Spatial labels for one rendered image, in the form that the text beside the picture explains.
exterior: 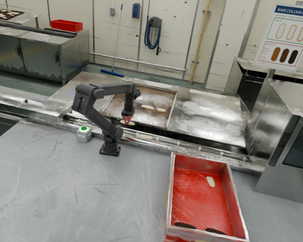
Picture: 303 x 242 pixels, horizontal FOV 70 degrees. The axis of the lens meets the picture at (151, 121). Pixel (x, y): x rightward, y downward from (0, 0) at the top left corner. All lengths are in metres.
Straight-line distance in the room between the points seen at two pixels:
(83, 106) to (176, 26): 4.12
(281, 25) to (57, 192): 1.81
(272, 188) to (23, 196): 1.23
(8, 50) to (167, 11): 3.05
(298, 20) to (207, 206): 1.45
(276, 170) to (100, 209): 0.87
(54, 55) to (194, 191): 3.40
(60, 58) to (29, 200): 3.13
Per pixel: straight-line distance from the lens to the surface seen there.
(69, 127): 1.53
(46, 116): 1.59
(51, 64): 4.16
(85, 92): 0.97
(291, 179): 1.32
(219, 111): 1.77
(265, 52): 1.96
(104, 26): 5.37
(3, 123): 1.89
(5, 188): 1.25
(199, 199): 1.17
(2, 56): 4.80
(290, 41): 1.99
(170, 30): 4.95
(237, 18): 4.61
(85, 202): 1.10
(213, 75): 4.77
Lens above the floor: 1.68
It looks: 30 degrees down
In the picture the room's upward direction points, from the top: 8 degrees clockwise
